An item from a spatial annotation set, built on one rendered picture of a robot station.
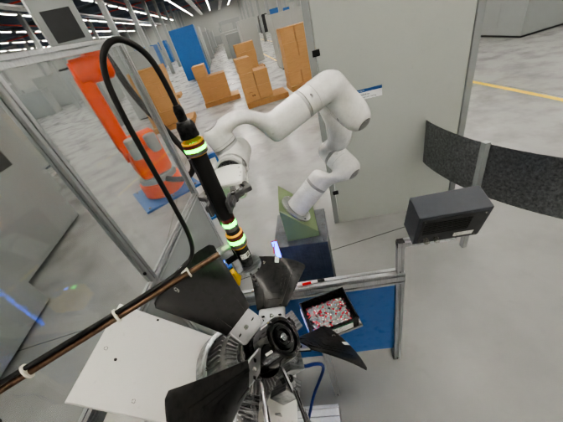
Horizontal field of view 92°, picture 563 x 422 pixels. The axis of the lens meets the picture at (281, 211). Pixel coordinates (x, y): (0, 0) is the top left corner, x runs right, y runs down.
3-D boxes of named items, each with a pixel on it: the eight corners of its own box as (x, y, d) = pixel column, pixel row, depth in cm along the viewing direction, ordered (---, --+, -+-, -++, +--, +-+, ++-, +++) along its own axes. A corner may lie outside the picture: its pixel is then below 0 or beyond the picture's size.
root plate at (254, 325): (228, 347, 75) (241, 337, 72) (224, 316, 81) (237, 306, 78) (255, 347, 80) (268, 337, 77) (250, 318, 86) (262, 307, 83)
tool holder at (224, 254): (237, 285, 69) (224, 259, 63) (226, 270, 74) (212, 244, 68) (266, 265, 72) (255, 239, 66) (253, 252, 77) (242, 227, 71)
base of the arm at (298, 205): (283, 192, 157) (302, 168, 149) (309, 209, 161) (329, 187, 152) (279, 208, 141) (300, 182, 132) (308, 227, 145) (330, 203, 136)
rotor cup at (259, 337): (244, 382, 74) (271, 364, 68) (236, 328, 83) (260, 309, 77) (284, 377, 82) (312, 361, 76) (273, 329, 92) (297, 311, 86)
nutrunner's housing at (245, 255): (249, 280, 73) (168, 110, 46) (242, 271, 75) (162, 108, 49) (260, 271, 74) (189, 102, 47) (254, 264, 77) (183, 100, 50)
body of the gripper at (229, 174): (253, 178, 76) (249, 201, 67) (219, 186, 77) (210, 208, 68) (245, 154, 72) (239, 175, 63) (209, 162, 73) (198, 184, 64)
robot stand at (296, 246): (303, 300, 227) (277, 214, 174) (339, 296, 222) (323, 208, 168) (303, 334, 204) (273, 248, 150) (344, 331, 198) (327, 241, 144)
